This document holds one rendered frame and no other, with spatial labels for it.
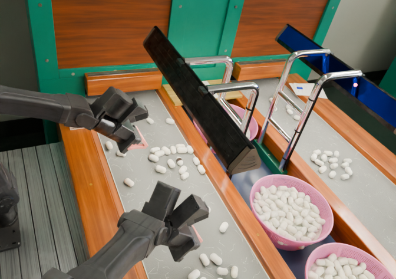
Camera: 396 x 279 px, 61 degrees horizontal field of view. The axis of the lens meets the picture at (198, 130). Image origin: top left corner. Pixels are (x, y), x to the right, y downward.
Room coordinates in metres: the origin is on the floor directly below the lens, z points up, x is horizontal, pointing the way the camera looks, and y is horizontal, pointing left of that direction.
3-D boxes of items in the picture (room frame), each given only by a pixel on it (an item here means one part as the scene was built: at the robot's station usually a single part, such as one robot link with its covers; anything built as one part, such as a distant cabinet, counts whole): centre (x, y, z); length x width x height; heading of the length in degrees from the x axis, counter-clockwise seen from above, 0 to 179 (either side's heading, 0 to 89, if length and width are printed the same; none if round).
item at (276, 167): (1.07, -0.36, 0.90); 0.20 x 0.19 x 0.45; 32
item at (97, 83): (1.15, 0.33, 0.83); 0.30 x 0.06 x 0.07; 122
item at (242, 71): (1.52, -0.24, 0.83); 0.30 x 0.06 x 0.07; 122
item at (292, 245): (0.73, -0.34, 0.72); 0.27 x 0.27 x 0.10
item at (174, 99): (1.29, 0.02, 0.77); 0.33 x 0.15 x 0.01; 122
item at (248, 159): (0.81, 0.04, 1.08); 0.62 x 0.08 x 0.07; 32
